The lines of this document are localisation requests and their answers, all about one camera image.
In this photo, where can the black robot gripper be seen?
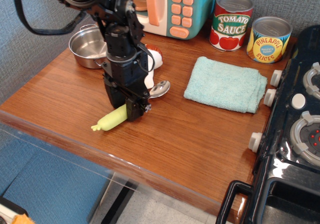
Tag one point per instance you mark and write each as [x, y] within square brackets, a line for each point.
[124, 80]

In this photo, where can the spoon with yellow-green handle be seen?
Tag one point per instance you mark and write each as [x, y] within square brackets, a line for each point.
[119, 115]

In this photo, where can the white plush mushroom toy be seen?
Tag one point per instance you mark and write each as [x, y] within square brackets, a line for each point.
[153, 63]

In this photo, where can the light blue towel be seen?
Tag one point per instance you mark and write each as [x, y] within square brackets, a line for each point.
[225, 86]

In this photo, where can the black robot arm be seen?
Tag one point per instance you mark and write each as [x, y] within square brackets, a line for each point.
[117, 21]

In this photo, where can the small steel pot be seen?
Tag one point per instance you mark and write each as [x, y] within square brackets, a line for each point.
[88, 47]

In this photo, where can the teal toy microwave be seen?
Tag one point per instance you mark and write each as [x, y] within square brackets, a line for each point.
[181, 19]

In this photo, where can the lower white stove knob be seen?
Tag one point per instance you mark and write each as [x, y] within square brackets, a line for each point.
[254, 141]

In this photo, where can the white stove knob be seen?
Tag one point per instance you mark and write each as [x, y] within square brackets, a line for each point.
[275, 78]
[269, 97]
[254, 141]

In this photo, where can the tomato sauce can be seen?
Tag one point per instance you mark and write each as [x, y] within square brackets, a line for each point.
[230, 22]

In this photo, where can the middle white stove knob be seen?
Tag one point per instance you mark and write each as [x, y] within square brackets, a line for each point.
[269, 97]

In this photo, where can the upper white stove knob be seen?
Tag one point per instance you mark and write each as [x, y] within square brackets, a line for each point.
[275, 78]

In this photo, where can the orange fuzzy object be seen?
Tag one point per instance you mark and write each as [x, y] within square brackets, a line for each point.
[22, 219]

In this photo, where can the pineapple slices can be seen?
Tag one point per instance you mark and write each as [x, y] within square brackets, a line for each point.
[269, 37]

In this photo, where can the black toy stove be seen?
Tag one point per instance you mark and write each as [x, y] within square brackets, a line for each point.
[286, 173]

